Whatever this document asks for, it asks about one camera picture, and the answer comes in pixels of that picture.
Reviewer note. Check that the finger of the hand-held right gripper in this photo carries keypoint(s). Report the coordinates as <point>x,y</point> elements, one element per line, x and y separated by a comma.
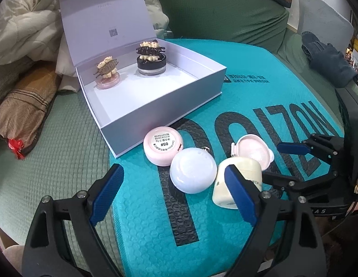
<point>293,149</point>
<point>305,186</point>

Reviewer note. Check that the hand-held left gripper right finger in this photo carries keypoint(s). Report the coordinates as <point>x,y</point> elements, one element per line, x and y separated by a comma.
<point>242,196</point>

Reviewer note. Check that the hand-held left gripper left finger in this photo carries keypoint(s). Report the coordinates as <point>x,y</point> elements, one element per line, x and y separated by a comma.
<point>106,193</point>

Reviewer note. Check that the cream jar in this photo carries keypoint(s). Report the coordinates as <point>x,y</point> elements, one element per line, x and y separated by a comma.
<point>222,184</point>

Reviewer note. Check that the white round case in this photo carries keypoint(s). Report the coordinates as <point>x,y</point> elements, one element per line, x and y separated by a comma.
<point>192,171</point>

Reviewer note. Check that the pink round labelled compact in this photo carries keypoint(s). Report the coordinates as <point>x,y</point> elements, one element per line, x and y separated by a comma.
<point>163,145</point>

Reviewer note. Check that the white hinged gift box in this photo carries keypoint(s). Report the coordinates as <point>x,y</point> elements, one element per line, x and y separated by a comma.
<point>132,101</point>

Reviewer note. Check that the clear pink blush compact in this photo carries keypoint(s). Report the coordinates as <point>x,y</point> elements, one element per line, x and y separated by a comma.
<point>109,84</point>

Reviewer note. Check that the brown bear hair claw clip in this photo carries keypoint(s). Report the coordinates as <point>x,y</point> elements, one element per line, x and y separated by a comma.
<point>106,66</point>

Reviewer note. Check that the black round jar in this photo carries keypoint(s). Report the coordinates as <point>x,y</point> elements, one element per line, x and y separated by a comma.
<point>150,68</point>

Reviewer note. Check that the black bear hair claw clip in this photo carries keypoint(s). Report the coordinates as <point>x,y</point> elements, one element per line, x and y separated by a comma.
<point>150,50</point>

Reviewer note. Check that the teal bubble mailer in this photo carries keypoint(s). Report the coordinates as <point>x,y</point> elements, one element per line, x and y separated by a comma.
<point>268,106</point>

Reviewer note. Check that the blue denim jeans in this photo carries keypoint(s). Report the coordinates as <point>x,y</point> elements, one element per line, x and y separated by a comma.
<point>329,60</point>

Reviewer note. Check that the red ribbon bow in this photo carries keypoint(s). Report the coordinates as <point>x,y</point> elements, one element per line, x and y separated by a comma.
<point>16,148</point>

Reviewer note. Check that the white pillow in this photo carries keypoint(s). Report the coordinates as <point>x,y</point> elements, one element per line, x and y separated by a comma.
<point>326,17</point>

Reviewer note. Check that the brown striped cushion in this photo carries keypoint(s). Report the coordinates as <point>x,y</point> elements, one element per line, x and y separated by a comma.
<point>26,106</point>

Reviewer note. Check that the grey-brown knit cloth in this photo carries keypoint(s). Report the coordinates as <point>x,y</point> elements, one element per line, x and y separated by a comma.
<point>8,78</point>

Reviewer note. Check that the beige puffer jacket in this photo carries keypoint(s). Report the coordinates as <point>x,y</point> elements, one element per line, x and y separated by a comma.
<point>28,20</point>

